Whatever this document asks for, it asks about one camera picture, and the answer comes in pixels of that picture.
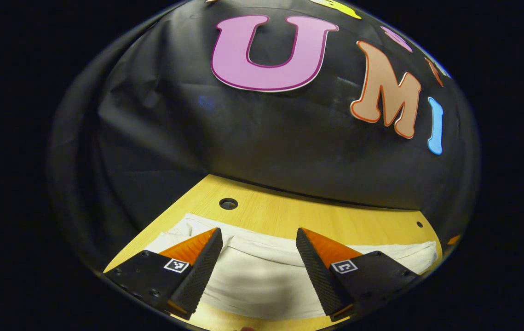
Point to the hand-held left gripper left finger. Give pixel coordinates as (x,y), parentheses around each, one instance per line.
(197,280)

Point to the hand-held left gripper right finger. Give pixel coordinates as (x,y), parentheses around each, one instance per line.
(319,276)

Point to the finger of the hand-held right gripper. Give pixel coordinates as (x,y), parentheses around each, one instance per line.
(454,239)

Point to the white jeans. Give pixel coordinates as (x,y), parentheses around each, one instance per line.
(262,276)

